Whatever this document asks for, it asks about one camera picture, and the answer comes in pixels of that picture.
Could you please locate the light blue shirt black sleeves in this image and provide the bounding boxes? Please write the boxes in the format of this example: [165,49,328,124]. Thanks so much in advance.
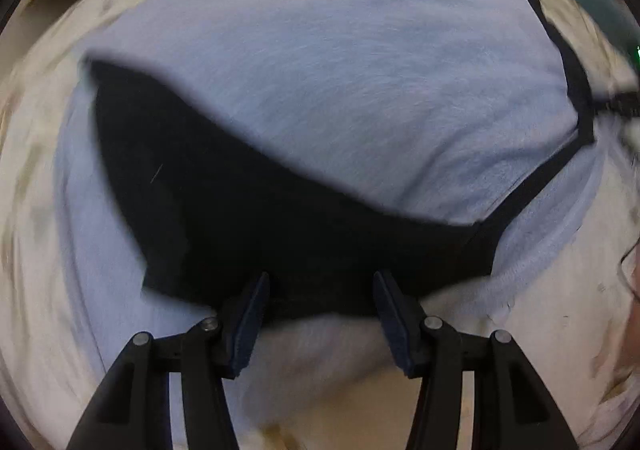
[52,0,608,436]

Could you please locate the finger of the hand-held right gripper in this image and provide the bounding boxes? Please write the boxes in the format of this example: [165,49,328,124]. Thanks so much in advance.
[597,93,640,120]

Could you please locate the yellow bear print duvet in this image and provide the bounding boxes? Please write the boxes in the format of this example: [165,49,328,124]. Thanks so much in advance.
[0,0,640,450]

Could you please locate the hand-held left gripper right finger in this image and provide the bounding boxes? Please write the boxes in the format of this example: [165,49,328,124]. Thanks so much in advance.
[372,270,581,450]

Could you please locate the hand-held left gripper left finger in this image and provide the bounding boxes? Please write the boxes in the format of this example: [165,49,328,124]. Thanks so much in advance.
[66,271,271,450]

